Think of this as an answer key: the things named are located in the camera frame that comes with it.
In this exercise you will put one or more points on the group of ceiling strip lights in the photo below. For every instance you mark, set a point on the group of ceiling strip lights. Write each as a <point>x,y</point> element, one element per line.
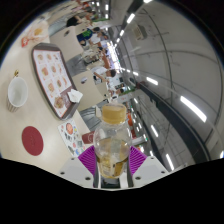
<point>193,108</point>

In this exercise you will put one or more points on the colourful printed flyer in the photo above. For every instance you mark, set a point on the colourful printed flyer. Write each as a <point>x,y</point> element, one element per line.
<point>70,136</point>

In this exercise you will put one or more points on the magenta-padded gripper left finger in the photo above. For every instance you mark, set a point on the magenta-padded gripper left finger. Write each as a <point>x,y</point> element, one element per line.
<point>87,160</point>

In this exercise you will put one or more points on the crumpled white napkin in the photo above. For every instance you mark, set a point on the crumpled white napkin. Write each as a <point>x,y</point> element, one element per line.
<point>74,95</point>

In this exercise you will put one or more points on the beige canteen chair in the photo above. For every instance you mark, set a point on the beige canteen chair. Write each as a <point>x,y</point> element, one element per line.
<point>87,90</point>
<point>66,41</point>

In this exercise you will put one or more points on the brown food tray, paper liner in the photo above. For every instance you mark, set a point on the brown food tray, paper liner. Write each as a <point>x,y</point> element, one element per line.
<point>53,78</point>

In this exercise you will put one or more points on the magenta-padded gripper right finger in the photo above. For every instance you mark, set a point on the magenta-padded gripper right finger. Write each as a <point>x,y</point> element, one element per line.
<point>136,160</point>

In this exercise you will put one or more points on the small red sauce packet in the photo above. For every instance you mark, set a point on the small red sauce packet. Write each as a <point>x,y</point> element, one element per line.
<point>24,41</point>

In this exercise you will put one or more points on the ceiling air conditioning unit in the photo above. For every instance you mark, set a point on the ceiling air conditioning unit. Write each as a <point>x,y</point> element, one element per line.
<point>140,32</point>

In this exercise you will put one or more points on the person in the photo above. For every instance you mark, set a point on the person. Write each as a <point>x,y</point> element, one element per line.
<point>105,75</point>
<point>72,21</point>
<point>85,35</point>

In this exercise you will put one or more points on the flat round red coaster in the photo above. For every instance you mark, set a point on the flat round red coaster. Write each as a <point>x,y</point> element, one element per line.
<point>32,140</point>

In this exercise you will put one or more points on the clear tea bottle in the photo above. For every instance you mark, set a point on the clear tea bottle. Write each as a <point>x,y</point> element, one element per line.
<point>111,146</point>

